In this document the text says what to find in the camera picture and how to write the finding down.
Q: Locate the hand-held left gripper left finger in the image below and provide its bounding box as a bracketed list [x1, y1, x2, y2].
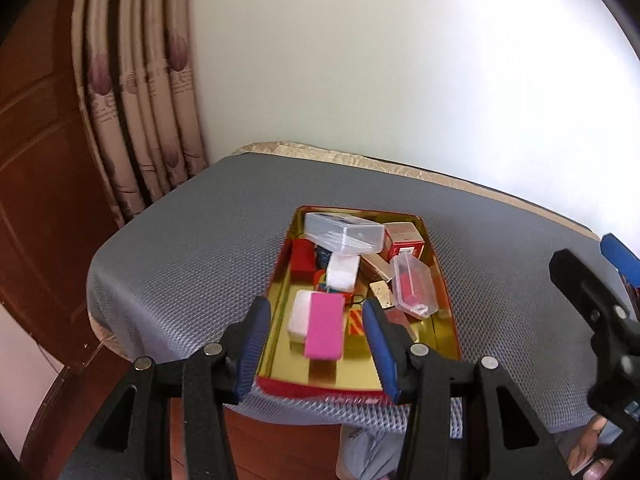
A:
[60, 296, 273, 480]

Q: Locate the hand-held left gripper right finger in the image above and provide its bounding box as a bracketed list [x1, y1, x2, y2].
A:
[362, 299, 571, 480]

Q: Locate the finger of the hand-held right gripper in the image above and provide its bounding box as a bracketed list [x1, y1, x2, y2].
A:
[600, 234, 640, 291]
[548, 249, 640, 361]

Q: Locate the red tin box gold interior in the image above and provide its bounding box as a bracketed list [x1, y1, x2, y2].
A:
[255, 205, 462, 406]

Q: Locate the white charger cube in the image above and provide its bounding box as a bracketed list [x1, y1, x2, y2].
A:
[287, 290, 316, 345]

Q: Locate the pink box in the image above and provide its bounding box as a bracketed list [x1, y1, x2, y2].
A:
[304, 292, 346, 361]

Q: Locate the small cream box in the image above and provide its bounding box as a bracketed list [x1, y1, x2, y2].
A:
[369, 280, 392, 311]

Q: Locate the clear case with red contents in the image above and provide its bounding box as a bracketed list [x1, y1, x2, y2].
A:
[390, 251, 439, 320]

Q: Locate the white box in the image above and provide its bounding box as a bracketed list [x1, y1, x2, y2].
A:
[314, 254, 361, 293]

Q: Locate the red carton box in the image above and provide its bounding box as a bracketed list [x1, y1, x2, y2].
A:
[384, 222, 426, 263]

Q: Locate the clear plastic box with cards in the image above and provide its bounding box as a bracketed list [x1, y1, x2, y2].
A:
[304, 212, 386, 256]

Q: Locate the person's right hand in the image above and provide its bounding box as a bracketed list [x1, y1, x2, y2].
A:
[570, 412, 618, 480]

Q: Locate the beige patterned curtain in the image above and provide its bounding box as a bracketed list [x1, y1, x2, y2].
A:
[70, 0, 208, 228]

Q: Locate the brown wooden wardrobe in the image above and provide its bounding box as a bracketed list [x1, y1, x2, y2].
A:
[0, 0, 126, 461]

